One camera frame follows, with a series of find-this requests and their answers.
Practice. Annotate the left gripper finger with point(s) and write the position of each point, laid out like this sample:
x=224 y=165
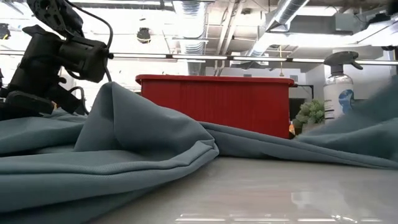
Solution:
x=66 y=99
x=25 y=104

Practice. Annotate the teal grey shirt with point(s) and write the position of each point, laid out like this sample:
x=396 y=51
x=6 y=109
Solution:
x=140 y=140

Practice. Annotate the red plastic laundry bin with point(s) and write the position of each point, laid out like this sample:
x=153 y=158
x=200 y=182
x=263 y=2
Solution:
x=217 y=99

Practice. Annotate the long ceiling light strip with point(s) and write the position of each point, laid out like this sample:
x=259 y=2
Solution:
x=202 y=57

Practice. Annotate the small potted succulent plant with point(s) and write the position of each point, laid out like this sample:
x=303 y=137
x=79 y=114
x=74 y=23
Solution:
x=311 y=113

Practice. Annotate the clear spray bottle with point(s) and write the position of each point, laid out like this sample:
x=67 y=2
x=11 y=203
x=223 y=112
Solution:
x=337 y=93

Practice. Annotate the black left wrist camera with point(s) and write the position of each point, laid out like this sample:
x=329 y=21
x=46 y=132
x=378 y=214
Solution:
x=84 y=59

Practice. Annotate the black ceiling dome camera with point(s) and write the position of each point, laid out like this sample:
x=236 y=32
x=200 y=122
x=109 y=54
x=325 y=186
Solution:
x=144 y=35

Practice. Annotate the silver ventilation duct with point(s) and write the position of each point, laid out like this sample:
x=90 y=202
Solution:
x=284 y=12

